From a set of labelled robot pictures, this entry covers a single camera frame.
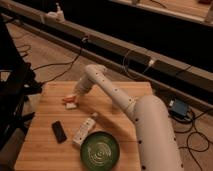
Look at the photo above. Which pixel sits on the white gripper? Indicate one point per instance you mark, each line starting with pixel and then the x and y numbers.
pixel 81 88

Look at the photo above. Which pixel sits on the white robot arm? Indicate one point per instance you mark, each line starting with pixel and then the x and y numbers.
pixel 158 149

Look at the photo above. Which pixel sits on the white sponge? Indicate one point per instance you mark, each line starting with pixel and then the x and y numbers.
pixel 70 106

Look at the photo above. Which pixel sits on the white plastic bottle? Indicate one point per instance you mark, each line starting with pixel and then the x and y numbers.
pixel 84 129

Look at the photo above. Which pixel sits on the black rectangular phone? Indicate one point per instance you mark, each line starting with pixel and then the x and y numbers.
pixel 59 132

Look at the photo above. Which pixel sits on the black equipment stand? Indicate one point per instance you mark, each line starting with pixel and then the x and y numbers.
pixel 13 91

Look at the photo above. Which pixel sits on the green ceramic plate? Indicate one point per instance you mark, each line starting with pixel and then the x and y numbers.
pixel 100 151

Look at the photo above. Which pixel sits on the wooden table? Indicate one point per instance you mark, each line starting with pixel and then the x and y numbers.
pixel 42 152

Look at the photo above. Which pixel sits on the blue black power box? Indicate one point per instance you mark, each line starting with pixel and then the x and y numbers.
pixel 178 108

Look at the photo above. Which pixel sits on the white object on rail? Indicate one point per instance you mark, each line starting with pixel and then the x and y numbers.
pixel 58 15

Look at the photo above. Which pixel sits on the long metal floor rail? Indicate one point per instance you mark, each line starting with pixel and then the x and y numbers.
pixel 174 52

